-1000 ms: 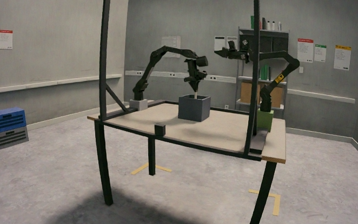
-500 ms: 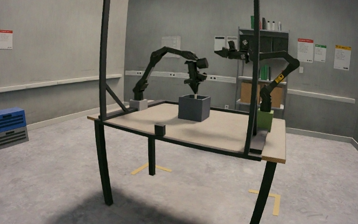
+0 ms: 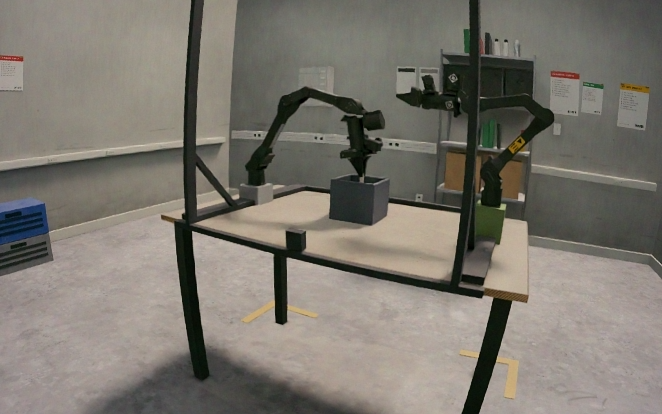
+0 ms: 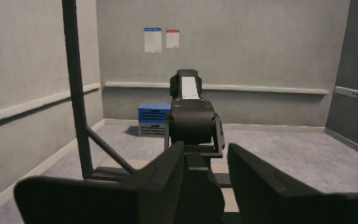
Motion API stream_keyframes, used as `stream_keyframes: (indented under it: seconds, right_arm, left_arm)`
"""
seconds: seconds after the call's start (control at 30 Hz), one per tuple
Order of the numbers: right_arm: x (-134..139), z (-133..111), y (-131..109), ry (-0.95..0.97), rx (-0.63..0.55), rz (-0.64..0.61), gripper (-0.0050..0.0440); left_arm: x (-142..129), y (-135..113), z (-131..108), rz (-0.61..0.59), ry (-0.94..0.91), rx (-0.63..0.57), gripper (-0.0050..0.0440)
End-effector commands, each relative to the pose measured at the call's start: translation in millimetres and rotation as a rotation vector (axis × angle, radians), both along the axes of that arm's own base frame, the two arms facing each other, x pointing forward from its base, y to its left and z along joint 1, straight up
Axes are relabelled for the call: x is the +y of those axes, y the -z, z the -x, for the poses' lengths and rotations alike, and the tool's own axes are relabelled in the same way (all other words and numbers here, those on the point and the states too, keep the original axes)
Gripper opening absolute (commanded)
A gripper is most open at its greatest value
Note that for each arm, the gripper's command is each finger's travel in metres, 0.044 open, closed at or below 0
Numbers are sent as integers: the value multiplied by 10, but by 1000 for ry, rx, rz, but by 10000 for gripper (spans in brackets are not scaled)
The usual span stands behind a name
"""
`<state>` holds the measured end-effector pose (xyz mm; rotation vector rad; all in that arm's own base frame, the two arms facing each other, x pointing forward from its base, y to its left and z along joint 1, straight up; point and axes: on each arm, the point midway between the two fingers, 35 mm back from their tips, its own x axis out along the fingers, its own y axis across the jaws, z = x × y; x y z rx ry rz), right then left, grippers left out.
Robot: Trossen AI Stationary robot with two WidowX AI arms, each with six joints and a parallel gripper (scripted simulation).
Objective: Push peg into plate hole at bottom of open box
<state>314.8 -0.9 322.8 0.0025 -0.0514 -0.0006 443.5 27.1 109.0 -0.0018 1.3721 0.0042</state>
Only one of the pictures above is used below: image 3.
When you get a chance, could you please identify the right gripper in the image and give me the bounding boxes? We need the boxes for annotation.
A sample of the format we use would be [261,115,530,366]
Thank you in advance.
[396,87,442,110]

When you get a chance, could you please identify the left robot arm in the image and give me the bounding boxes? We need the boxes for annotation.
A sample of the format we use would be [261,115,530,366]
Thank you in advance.
[245,86,385,186]

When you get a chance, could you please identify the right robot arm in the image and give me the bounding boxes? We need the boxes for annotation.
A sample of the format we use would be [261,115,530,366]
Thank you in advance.
[421,71,554,208]

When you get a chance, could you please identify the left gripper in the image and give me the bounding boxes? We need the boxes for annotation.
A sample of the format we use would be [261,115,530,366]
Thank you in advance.
[340,132,377,177]

